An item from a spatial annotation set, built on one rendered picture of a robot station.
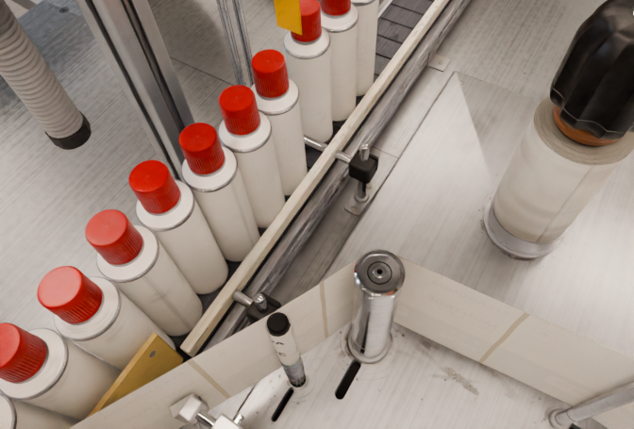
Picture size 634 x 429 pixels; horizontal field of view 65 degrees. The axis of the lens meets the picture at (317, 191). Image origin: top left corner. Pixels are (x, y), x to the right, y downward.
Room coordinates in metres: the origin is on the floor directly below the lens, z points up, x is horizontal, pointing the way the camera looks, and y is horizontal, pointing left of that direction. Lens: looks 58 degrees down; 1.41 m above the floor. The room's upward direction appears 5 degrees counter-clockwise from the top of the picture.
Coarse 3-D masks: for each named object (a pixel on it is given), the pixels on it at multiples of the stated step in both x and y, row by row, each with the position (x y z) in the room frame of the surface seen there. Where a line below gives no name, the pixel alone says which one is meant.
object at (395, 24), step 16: (400, 0) 0.69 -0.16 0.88; (416, 0) 0.69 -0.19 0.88; (432, 0) 0.69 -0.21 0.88; (384, 16) 0.66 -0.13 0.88; (400, 16) 0.65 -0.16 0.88; (416, 16) 0.65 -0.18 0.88; (384, 32) 0.62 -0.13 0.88; (400, 32) 0.62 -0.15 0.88; (384, 48) 0.58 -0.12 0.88; (416, 48) 0.58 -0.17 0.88; (384, 64) 0.55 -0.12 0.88; (336, 128) 0.43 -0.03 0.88; (336, 160) 0.38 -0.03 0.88; (256, 272) 0.23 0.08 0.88; (208, 304) 0.20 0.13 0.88; (224, 320) 0.18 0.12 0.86
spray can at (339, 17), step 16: (336, 0) 0.45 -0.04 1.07; (336, 16) 0.45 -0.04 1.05; (352, 16) 0.46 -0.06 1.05; (336, 32) 0.44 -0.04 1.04; (352, 32) 0.45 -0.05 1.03; (336, 48) 0.44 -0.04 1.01; (352, 48) 0.45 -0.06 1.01; (336, 64) 0.44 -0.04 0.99; (352, 64) 0.45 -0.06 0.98; (336, 80) 0.44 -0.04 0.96; (352, 80) 0.45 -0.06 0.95; (336, 96) 0.44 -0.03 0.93; (352, 96) 0.45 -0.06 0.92; (336, 112) 0.44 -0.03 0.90
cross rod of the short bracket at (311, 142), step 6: (306, 138) 0.40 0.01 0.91; (312, 138) 0.40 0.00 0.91; (306, 144) 0.39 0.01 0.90; (312, 144) 0.39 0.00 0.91; (318, 144) 0.38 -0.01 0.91; (324, 144) 0.38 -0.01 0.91; (318, 150) 0.38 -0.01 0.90; (324, 150) 0.38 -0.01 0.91; (336, 156) 0.37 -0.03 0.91; (342, 156) 0.36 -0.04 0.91; (348, 156) 0.36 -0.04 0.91; (348, 162) 0.36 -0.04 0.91
